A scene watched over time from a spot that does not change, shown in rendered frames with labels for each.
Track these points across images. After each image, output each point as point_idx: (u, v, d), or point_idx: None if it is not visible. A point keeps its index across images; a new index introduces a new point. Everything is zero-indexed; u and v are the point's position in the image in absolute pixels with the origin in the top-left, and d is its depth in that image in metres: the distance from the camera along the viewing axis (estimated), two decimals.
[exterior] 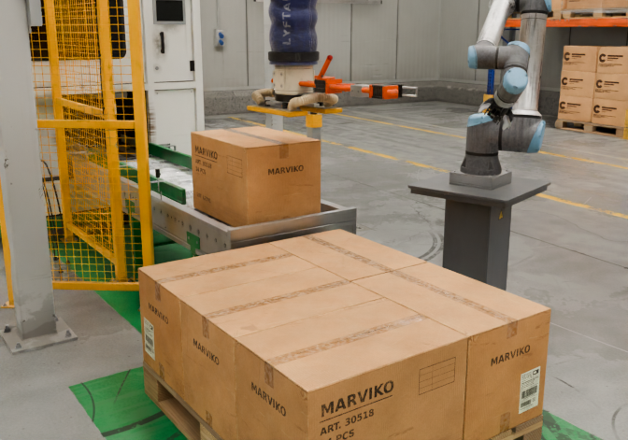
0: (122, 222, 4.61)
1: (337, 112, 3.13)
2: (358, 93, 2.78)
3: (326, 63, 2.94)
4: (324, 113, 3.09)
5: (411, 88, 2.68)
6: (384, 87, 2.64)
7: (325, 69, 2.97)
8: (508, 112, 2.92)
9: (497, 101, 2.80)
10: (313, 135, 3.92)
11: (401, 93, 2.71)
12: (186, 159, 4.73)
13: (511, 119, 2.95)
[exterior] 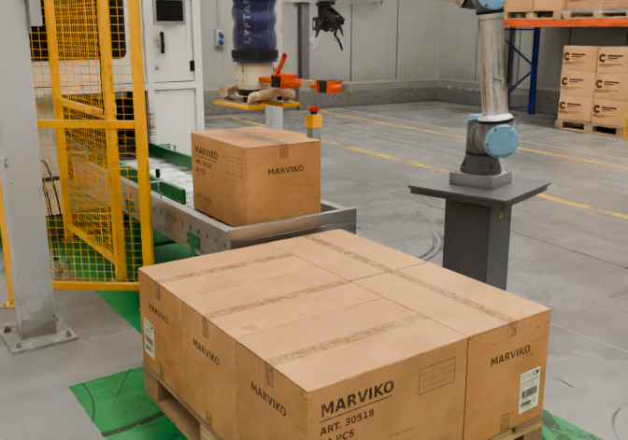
0: (122, 222, 4.61)
1: (295, 106, 3.40)
2: (307, 89, 3.04)
3: (281, 60, 3.21)
4: (282, 106, 3.36)
5: (347, 83, 2.92)
6: (328, 82, 2.90)
7: (281, 66, 3.24)
8: (320, 23, 2.90)
9: None
10: (313, 135, 3.92)
11: None
12: (186, 159, 4.73)
13: (316, 34, 2.89)
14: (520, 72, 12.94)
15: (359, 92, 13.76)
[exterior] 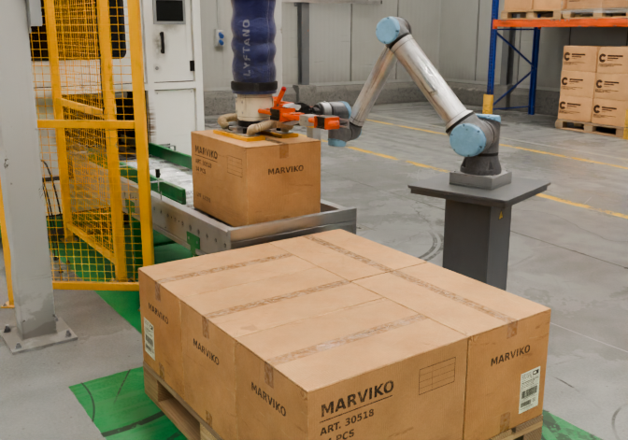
0: (122, 222, 4.61)
1: (293, 136, 3.44)
2: (306, 123, 3.08)
3: (280, 93, 3.25)
4: (281, 137, 3.40)
5: (345, 120, 2.95)
6: (326, 119, 2.94)
7: (280, 99, 3.27)
8: (303, 104, 3.31)
9: None
10: (313, 135, 3.92)
11: None
12: (186, 159, 4.73)
13: (295, 103, 3.28)
14: (520, 72, 12.94)
15: (359, 92, 13.76)
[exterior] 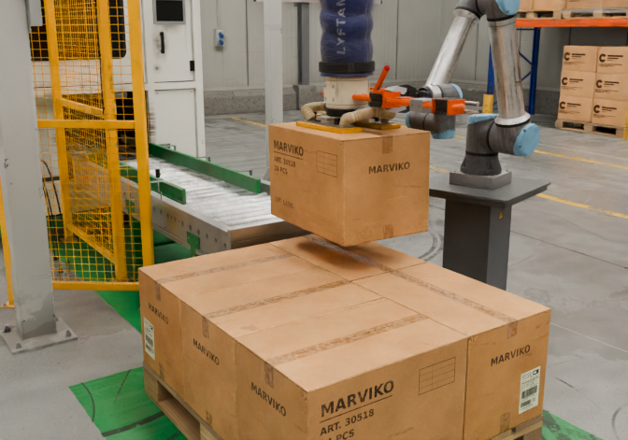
0: (122, 222, 4.61)
1: (395, 128, 2.83)
2: (419, 108, 2.47)
3: (383, 74, 2.64)
4: (380, 129, 2.79)
5: (472, 103, 2.33)
6: (449, 102, 2.32)
7: (382, 81, 2.67)
8: (408, 87, 2.70)
9: None
10: None
11: None
12: (186, 159, 4.73)
13: (400, 85, 2.67)
14: (520, 72, 12.94)
15: None
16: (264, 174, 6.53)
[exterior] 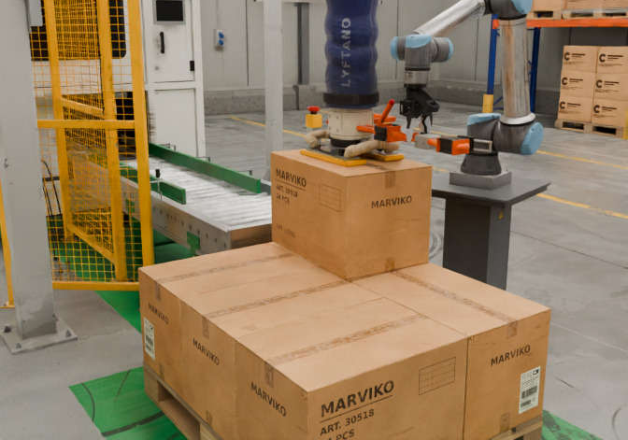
0: (122, 222, 4.61)
1: (399, 159, 2.85)
2: (423, 146, 2.49)
3: (388, 107, 2.66)
4: (384, 161, 2.82)
5: (485, 141, 2.38)
6: (454, 142, 2.35)
7: (387, 115, 2.69)
8: (409, 111, 2.52)
9: None
10: None
11: (472, 148, 2.42)
12: (186, 159, 4.73)
13: (407, 124, 2.52)
14: None
15: None
16: (264, 174, 6.53)
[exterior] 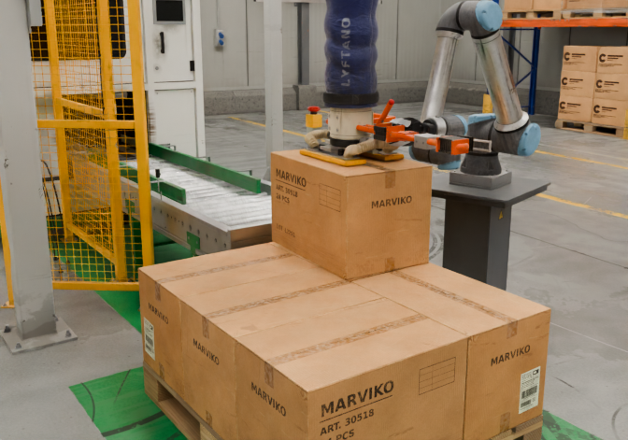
0: (122, 222, 4.61)
1: (399, 159, 2.85)
2: (423, 146, 2.49)
3: (387, 107, 2.66)
4: (384, 160, 2.82)
5: (484, 141, 2.38)
6: (453, 141, 2.35)
7: (387, 114, 2.69)
8: (413, 120, 2.72)
9: None
10: None
11: (472, 147, 2.42)
12: (186, 159, 4.73)
13: (405, 118, 2.69)
14: (520, 72, 12.94)
15: None
16: (264, 174, 6.53)
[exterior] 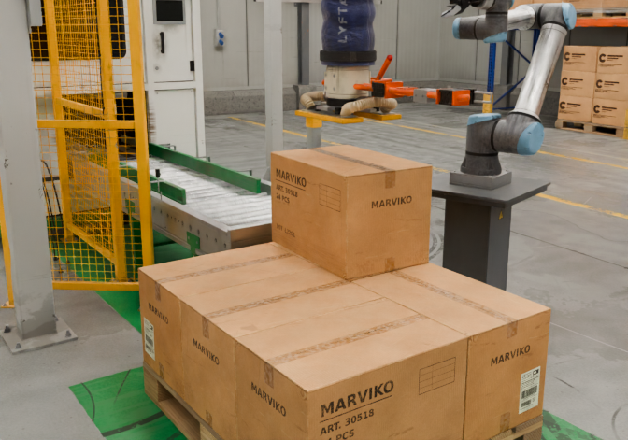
0: (122, 222, 4.61)
1: (396, 119, 2.81)
2: (422, 99, 2.45)
3: (385, 63, 2.62)
4: (381, 120, 2.77)
5: (485, 92, 2.34)
6: (454, 92, 2.30)
7: (385, 71, 2.64)
8: None
9: None
10: (313, 135, 3.92)
11: (473, 99, 2.37)
12: (186, 159, 4.73)
13: None
14: (520, 72, 12.94)
15: None
16: (264, 174, 6.53)
